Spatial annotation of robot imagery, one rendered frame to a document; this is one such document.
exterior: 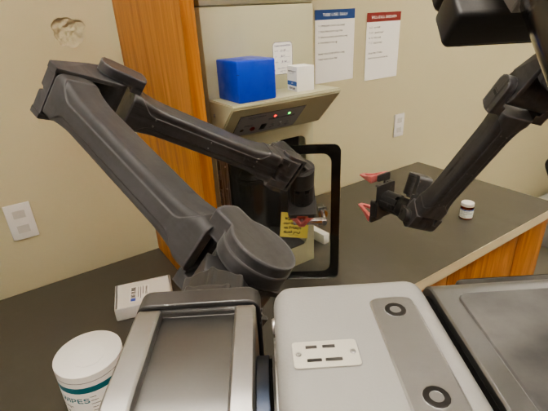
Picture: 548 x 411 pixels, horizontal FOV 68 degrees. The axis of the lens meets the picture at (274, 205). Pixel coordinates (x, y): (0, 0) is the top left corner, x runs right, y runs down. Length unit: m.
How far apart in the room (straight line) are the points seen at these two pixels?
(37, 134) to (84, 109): 0.82
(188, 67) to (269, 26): 0.28
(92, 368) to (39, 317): 0.49
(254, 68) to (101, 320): 0.79
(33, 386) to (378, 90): 1.70
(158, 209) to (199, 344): 0.22
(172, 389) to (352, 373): 0.10
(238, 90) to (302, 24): 0.31
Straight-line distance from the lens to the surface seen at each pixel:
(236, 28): 1.05
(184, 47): 0.90
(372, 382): 0.21
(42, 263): 1.51
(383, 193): 1.17
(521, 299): 0.29
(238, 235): 0.40
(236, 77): 0.94
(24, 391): 1.16
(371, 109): 2.01
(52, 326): 1.32
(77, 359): 0.94
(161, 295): 0.31
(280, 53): 1.12
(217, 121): 1.00
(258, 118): 1.00
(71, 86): 0.59
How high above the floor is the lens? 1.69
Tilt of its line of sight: 25 degrees down
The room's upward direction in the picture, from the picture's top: 3 degrees counter-clockwise
